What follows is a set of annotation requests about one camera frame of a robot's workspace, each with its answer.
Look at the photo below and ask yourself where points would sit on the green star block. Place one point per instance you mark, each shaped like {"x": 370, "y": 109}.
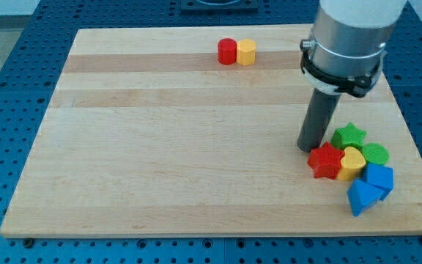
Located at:
{"x": 348, "y": 136}

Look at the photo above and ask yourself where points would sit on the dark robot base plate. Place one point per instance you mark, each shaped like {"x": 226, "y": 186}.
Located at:
{"x": 218, "y": 5}

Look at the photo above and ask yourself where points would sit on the red star block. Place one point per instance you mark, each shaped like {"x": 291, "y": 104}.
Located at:
{"x": 325, "y": 161}

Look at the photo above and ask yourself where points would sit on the red cylinder block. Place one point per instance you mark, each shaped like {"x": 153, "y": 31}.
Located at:
{"x": 227, "y": 51}

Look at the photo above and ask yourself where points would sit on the wooden board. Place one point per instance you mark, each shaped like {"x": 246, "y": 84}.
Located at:
{"x": 147, "y": 135}

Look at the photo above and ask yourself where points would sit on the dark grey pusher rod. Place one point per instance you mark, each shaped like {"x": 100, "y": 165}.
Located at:
{"x": 318, "y": 116}

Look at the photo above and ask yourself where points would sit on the yellow hexagon block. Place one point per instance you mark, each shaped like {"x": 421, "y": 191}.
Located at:
{"x": 246, "y": 52}

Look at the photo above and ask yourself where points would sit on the yellow heart block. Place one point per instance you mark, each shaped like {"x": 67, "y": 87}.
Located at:
{"x": 352, "y": 164}

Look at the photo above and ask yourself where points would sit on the blue triangle block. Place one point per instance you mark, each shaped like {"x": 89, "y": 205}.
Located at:
{"x": 362, "y": 196}

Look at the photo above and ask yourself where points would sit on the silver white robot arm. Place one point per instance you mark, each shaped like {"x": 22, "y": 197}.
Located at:
{"x": 346, "y": 45}

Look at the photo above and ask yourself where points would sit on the green cylinder block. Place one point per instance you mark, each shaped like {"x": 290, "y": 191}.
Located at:
{"x": 375, "y": 153}

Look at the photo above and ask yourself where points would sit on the blue cube block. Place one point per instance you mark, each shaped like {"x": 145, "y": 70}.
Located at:
{"x": 379, "y": 176}

